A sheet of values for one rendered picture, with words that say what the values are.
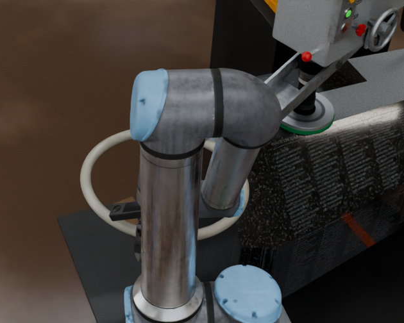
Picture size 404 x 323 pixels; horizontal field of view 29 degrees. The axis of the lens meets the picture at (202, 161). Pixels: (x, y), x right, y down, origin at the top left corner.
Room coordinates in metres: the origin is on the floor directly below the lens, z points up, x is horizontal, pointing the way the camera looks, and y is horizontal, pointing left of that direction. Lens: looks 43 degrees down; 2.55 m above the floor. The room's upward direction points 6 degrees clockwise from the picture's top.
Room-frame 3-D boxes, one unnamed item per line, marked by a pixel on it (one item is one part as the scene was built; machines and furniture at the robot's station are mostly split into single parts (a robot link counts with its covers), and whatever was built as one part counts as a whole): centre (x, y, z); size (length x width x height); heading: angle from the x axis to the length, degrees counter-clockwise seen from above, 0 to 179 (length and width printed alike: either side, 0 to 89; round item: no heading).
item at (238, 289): (1.06, -0.12, 1.11); 0.17 x 0.15 x 0.18; 100
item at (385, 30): (2.12, -0.50, 1.22); 0.15 x 0.10 x 0.15; 139
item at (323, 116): (2.11, -0.33, 0.86); 0.21 x 0.21 x 0.01
